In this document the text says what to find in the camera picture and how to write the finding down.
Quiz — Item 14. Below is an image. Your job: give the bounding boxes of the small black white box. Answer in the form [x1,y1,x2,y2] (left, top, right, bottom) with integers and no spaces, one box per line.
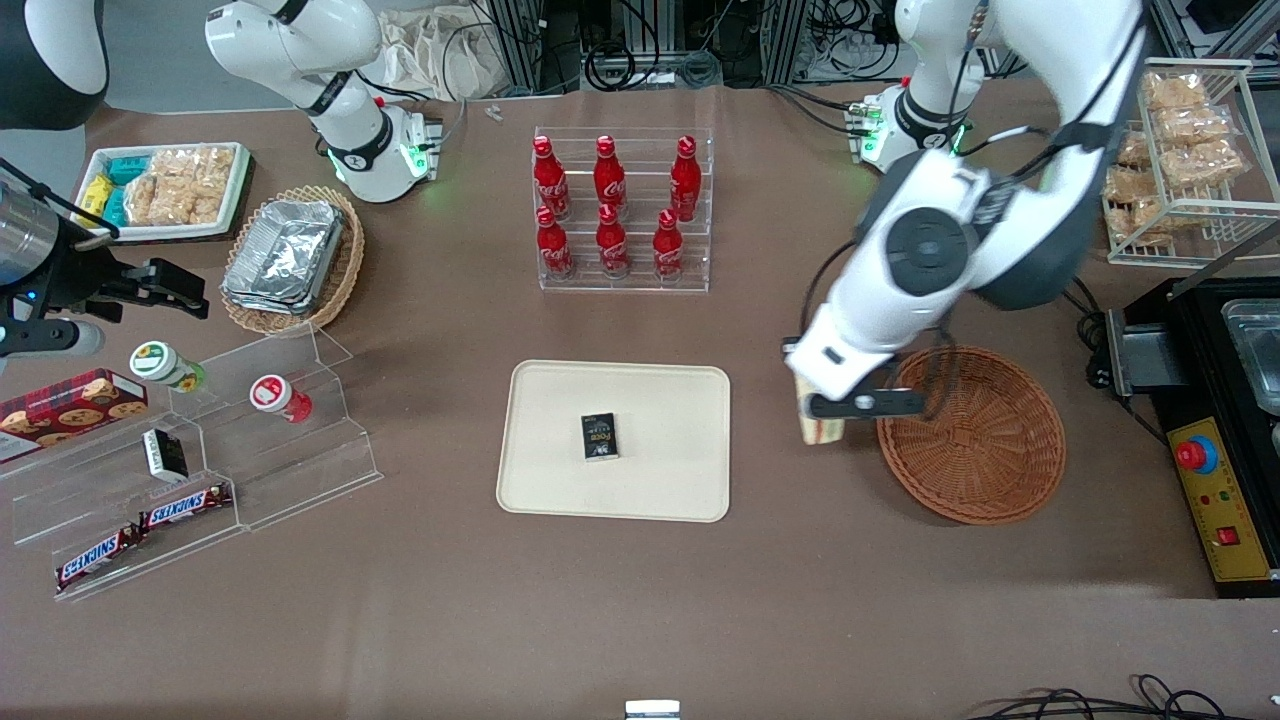
[142,428,190,484]

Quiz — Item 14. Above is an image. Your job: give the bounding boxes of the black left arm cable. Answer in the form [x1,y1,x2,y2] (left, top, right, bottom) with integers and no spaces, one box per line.
[798,10,1151,421]

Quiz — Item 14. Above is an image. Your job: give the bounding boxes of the round brown wicker basket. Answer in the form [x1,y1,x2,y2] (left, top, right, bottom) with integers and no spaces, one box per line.
[877,345,1067,526]

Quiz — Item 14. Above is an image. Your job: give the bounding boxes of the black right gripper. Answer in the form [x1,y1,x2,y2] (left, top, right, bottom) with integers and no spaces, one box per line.
[38,235,210,323]

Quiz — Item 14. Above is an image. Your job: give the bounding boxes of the rice cracker packet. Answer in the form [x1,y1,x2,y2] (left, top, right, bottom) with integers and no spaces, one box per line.
[150,147,234,196]
[124,175,223,227]

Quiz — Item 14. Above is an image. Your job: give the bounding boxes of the oval light wicker basket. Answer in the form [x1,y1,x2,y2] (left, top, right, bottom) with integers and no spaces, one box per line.
[220,185,366,336]

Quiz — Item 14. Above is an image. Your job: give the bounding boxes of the beige cloth bag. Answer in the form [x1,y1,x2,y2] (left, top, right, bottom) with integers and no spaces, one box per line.
[378,8,513,101]

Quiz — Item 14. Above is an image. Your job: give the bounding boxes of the black countertop appliance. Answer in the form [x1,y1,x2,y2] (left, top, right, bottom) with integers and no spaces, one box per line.
[1088,275,1280,601]

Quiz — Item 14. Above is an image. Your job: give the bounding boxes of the stacked aluminium foil containers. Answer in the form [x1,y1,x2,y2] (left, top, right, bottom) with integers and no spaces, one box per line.
[221,198,347,314]

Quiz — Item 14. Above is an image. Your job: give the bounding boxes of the green lid cup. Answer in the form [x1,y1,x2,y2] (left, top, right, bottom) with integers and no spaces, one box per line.
[130,341,207,393]

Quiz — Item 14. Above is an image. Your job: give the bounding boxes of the clear acrylic bottle rack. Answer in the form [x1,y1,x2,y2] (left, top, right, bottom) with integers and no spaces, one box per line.
[533,127,714,294]

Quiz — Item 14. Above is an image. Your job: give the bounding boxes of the white rectangular snack tray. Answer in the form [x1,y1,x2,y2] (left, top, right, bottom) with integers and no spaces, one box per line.
[74,142,252,243]

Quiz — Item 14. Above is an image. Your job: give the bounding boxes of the red cola bottle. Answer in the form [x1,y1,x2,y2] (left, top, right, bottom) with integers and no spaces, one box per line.
[596,204,631,279]
[670,136,702,223]
[594,135,628,216]
[536,206,576,281]
[653,208,685,282]
[533,136,572,222]

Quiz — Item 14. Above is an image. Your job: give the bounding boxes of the aluminium frame with cables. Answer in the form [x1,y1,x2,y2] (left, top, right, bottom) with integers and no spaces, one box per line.
[470,0,906,93]

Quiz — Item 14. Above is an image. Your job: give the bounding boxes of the white wire rack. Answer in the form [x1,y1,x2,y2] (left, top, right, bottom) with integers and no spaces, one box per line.
[1100,57,1257,267]

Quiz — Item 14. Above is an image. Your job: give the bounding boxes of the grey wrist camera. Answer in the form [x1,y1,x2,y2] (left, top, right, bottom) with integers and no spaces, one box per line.
[0,318,105,359]
[808,391,927,420]

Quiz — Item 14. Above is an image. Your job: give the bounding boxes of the red cookie box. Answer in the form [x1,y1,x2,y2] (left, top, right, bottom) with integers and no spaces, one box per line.
[0,368,150,464]

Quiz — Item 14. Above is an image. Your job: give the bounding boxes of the triangular sandwich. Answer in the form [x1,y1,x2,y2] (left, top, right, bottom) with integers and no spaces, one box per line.
[798,376,852,447]

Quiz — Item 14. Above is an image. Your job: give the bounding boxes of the snickers chocolate bar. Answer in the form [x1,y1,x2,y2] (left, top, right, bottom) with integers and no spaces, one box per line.
[55,527,143,592]
[139,484,234,532]

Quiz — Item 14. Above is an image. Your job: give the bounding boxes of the red lid cup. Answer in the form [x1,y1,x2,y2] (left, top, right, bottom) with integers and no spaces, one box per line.
[250,375,314,424]

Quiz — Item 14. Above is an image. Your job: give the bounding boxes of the clear acrylic step shelf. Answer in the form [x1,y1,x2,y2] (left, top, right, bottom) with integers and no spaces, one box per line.
[0,322,385,602]

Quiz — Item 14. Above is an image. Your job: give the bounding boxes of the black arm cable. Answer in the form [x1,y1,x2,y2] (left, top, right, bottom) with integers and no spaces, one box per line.
[0,158,122,241]
[798,10,1151,421]

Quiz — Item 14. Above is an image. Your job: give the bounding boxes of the cream plastic tray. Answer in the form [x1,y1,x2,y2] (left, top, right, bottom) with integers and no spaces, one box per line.
[497,360,732,523]

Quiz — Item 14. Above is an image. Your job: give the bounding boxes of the steel pan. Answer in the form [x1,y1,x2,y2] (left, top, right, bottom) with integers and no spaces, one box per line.
[1221,298,1280,417]

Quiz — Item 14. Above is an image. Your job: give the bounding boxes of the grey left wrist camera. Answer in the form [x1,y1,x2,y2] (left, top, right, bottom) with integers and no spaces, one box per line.
[808,391,927,420]

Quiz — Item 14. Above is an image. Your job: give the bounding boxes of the small black card box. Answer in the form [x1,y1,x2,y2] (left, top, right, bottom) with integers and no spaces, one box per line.
[581,413,620,462]

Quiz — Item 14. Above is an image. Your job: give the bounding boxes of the black floor cables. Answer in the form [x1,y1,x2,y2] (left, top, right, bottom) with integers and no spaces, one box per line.
[968,674,1280,720]

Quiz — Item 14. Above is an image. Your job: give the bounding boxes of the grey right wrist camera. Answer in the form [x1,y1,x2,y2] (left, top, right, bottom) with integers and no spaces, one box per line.
[0,318,105,359]

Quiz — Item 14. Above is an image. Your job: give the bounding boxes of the yellow emergency stop box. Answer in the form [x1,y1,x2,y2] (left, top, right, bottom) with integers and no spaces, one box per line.
[1167,417,1280,583]

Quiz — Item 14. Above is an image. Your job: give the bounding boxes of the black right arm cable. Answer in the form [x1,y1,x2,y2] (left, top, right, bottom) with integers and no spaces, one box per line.
[0,158,122,241]

